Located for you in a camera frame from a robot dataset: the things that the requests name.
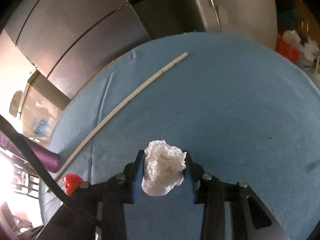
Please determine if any white tissue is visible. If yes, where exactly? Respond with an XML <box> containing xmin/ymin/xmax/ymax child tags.
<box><xmin>142</xmin><ymin>140</ymin><xmax>187</xmax><ymax>197</ymax></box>

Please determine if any red bottle cap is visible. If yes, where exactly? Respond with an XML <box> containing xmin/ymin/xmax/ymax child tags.
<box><xmin>60</xmin><ymin>173</ymin><xmax>83</xmax><ymax>196</ymax></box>

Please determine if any purple thermos bottle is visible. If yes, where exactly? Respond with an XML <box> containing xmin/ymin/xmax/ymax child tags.
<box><xmin>1</xmin><ymin>132</ymin><xmax>61</xmax><ymax>173</ymax></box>

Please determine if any blue round tablecloth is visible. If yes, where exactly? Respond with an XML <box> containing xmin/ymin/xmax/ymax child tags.
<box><xmin>48</xmin><ymin>33</ymin><xmax>319</xmax><ymax>239</ymax></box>

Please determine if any long white stick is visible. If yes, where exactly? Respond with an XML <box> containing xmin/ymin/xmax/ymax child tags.
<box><xmin>54</xmin><ymin>52</ymin><xmax>189</xmax><ymax>182</ymax></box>

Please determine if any white chest freezer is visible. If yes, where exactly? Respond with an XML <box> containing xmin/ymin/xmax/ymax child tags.
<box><xmin>20</xmin><ymin>70</ymin><xmax>71</xmax><ymax>147</ymax></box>

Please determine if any white rice cooker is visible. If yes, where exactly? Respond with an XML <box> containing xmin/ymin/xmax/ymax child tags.
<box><xmin>9</xmin><ymin>90</ymin><xmax>23</xmax><ymax>118</ymax></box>

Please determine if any red plastic bag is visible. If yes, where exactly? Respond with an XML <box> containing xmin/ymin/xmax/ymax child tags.
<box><xmin>276</xmin><ymin>38</ymin><xmax>300</xmax><ymax>63</ymax></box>

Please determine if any grey three-door refrigerator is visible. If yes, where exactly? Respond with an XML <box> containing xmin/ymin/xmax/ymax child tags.
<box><xmin>4</xmin><ymin>0</ymin><xmax>150</xmax><ymax>98</ymax></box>

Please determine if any silver two-door refrigerator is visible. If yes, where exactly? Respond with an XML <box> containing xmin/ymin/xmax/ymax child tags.
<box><xmin>195</xmin><ymin>0</ymin><xmax>277</xmax><ymax>50</ymax></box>

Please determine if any black cable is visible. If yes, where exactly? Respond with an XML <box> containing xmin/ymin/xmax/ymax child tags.
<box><xmin>0</xmin><ymin>114</ymin><xmax>102</xmax><ymax>228</ymax></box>

